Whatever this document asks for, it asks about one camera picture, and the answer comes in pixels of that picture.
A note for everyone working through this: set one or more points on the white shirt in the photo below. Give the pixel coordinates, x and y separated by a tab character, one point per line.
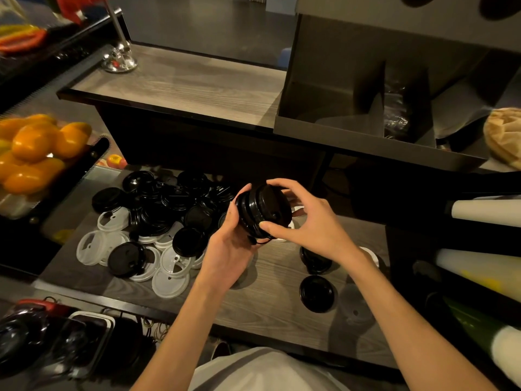
260	370

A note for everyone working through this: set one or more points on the dark metal organizer box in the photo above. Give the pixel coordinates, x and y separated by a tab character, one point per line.
325	89

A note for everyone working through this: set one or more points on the white paper cup stack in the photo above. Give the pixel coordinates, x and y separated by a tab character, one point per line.
484	211

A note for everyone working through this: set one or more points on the translucent yellow print cup stack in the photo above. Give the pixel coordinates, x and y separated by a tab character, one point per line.
476	270

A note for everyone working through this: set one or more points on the grey foil pouch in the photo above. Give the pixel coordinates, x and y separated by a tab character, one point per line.
460	113

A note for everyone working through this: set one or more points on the pile of mixed cup lids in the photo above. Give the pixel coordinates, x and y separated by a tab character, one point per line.
154	211

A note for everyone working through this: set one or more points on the blue stool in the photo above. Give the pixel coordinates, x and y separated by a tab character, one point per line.
285	56

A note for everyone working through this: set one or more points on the tan crumpled paper bundle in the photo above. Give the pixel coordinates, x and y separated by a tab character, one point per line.
504	136

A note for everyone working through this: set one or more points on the pile of oranges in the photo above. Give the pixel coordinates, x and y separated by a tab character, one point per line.
36	154

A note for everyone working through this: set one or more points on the person's left hand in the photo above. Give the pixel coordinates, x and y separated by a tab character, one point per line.
224	252

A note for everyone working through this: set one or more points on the red flag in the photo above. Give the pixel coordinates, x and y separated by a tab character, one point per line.
77	6

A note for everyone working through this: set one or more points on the black left shoe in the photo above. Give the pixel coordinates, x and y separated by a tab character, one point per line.
220	350

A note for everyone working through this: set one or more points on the person's right hand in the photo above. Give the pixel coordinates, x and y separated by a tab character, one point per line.
321	232

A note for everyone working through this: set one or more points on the clear plastic lids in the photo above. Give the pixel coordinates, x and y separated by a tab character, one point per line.
354	311

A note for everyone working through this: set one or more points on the person's right forearm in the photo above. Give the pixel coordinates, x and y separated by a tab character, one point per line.
407	329

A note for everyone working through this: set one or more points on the chrome flag stand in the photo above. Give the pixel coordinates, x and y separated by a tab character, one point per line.
119	61

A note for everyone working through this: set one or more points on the person's left forearm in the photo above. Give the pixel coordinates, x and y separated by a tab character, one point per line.
183	346

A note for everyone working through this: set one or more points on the green sleeved white cup stack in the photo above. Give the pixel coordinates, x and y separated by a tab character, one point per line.
480	333

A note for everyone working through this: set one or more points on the clear plastic bag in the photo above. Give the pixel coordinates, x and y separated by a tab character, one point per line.
395	118

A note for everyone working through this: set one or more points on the stack of black lids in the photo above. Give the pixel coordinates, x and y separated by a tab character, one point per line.
262	207

